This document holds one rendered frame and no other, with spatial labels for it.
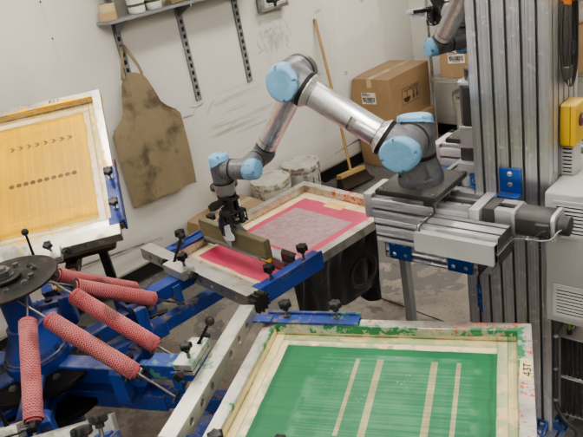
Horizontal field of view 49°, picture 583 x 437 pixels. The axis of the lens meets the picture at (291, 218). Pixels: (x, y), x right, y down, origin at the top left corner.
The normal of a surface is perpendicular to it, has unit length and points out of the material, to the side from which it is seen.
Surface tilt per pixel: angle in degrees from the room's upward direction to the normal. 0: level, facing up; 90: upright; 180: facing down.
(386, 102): 90
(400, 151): 94
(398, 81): 89
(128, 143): 88
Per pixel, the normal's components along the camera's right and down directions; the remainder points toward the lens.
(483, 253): -0.63, 0.43
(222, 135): 0.67, 0.20
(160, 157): 0.25, 0.36
